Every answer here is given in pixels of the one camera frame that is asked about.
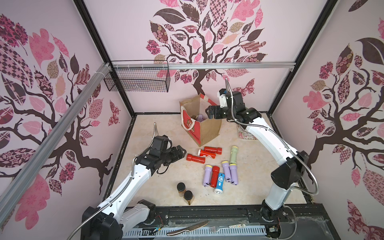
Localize purple flashlight yellow head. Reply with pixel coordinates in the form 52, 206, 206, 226
196, 114, 205, 122

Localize green flashlight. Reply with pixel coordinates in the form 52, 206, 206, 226
230, 146, 239, 164

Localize purple flashlight yellow ring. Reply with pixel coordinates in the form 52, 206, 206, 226
202, 164, 213, 187

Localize red flashlight silver head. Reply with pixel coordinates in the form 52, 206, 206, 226
198, 149, 216, 159

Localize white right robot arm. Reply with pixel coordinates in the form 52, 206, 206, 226
206, 89, 320, 222

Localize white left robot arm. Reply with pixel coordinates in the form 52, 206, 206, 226
68, 135, 187, 240

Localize red and brown tote bag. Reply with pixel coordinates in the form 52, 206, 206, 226
180, 94, 222, 147

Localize floral plate with radish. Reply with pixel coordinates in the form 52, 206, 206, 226
237, 125, 258, 141

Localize black cap jar rear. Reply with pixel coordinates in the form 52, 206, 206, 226
177, 182, 186, 197

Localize black cap jar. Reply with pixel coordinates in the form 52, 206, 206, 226
177, 182, 186, 197
183, 191, 194, 206

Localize black cap jar front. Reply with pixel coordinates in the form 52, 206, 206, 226
183, 191, 194, 206

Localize red flashlight upright row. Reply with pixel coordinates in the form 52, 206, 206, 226
210, 166, 220, 188

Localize blue flashlight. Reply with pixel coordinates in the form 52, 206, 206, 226
214, 173, 225, 195

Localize silver fork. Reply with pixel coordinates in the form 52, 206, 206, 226
210, 224, 246, 233

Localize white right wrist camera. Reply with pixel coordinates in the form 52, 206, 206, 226
218, 89, 228, 108

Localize aluminium rail back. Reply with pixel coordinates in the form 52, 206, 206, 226
110, 61, 297, 71

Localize aluminium rail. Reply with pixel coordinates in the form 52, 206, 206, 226
1, 63, 111, 224
110, 61, 297, 71

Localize black wire basket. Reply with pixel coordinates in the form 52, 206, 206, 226
104, 60, 171, 93

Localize wooden handled knife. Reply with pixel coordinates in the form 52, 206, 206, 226
166, 221, 210, 237

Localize white cable duct strip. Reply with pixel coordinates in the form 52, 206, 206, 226
123, 226, 267, 240

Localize aluminium rail left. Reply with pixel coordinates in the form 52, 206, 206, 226
1, 63, 111, 224

